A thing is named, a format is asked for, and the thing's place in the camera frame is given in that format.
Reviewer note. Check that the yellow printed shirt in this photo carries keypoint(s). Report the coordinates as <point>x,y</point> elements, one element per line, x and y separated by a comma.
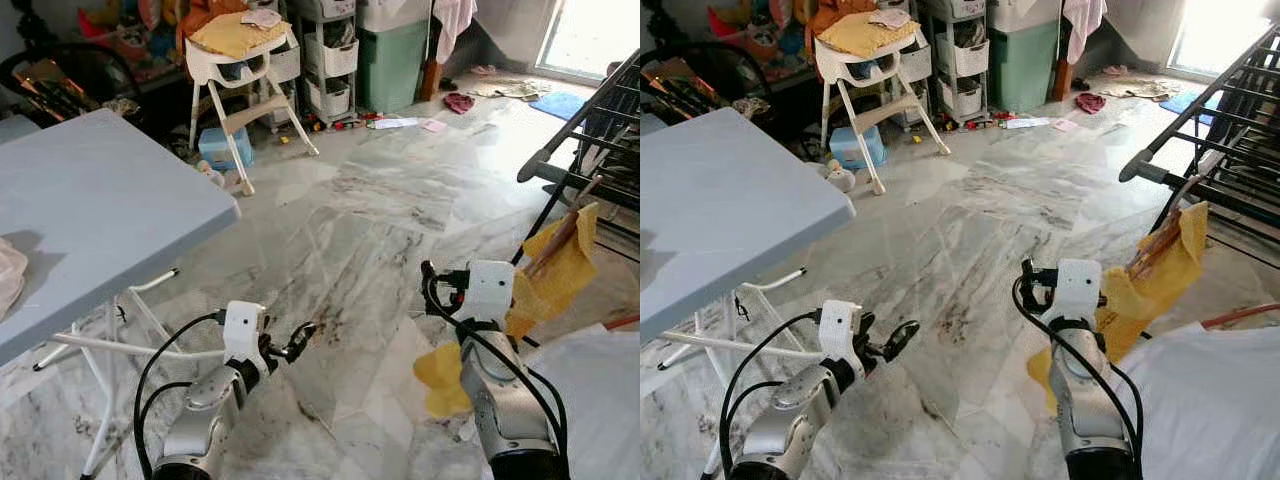
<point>560,275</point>
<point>1165,270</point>

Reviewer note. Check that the white shirt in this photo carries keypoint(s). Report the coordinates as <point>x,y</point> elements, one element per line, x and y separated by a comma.
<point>1210,400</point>
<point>600,400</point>

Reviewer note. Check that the white metal table legs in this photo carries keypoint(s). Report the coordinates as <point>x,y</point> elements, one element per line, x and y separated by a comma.
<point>150,349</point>
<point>760,345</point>

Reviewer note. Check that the light blue box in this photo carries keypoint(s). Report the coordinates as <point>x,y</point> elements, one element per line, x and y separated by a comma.
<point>857,148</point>
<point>225,148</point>

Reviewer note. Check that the grey folding table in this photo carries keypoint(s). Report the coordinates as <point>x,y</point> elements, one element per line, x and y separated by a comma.
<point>740,200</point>
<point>100,200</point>

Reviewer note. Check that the white paper sheet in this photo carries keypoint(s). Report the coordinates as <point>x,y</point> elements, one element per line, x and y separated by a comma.
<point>1025,122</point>
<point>395,123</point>

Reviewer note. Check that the pink paper sheet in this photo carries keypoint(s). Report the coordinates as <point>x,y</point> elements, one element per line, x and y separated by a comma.
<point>434,126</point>
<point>1065,126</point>

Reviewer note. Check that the white baby high chair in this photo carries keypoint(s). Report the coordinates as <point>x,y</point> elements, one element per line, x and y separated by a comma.
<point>870,65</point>
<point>240,65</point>

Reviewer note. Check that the cream garment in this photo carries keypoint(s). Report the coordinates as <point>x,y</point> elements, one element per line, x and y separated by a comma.
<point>10,280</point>

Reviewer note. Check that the white drawer cart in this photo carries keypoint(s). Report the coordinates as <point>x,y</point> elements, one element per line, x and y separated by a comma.
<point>960,60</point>
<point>330,60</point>

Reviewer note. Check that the maroon cloth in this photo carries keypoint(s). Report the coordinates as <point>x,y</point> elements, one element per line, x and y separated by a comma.
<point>1090,103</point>
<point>460,103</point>

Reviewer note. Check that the green storage bin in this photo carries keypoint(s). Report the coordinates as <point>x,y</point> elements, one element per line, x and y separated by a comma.
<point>1025,70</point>
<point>395,70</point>

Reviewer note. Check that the black metal drying rack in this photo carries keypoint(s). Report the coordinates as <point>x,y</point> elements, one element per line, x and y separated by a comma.
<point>1135,167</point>
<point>535,165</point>

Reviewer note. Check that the yellow quilted cushion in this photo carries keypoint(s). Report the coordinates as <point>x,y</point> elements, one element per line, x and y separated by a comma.
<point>865,35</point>
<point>235,35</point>

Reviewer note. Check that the black round chair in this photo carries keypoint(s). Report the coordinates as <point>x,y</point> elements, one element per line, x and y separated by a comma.
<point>735,70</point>
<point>105,75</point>

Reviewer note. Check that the small pink cloth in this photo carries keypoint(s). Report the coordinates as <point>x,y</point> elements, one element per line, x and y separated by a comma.
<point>890,18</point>
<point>262,18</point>

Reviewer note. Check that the beige floor cloth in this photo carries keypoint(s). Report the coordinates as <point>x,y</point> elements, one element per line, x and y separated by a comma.
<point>1140,89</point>
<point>510,89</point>

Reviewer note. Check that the colourful cartoon play mat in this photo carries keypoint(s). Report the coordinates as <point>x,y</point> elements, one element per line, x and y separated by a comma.
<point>780,38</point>
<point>150,40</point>

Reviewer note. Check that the orange brown garment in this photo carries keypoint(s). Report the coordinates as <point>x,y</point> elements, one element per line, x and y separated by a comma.
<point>830,15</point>
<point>200,15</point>

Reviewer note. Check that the blue floor mat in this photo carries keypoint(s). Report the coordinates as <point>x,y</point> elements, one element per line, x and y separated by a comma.
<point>1185,102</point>
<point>558,105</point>

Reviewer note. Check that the pink hanging towel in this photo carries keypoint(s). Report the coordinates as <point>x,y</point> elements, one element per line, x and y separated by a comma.
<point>1085,25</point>
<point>455,25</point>

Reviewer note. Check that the bright glass door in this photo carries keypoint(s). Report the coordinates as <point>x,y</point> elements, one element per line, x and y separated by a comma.
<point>1215,35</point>
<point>585,35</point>

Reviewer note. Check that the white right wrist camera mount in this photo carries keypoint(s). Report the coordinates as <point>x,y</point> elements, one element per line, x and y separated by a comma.
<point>1078,290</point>
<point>490,290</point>

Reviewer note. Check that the brown wooden post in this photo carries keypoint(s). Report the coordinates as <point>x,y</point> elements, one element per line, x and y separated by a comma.
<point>430,80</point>
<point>1061,80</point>

